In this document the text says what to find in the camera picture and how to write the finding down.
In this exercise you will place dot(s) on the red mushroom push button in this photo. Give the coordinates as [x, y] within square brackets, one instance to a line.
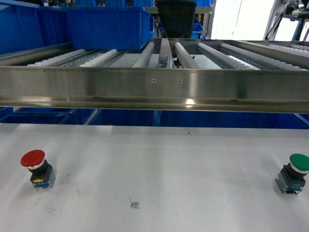
[43, 175]

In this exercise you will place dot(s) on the green mushroom push button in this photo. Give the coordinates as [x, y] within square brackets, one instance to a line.
[291, 177]

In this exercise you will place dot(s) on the stainless steel roller shelf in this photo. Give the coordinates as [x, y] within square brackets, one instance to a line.
[167, 74]

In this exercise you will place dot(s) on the blue bin on shelf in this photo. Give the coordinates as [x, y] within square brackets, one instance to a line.
[121, 28]

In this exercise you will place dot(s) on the blue bin under shelf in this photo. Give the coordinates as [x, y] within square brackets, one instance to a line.
[39, 116]

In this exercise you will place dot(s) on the small QR code sticker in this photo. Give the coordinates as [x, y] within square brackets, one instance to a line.
[135, 203]

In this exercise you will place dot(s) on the large blue bin far left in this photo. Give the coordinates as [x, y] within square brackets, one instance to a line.
[25, 26]

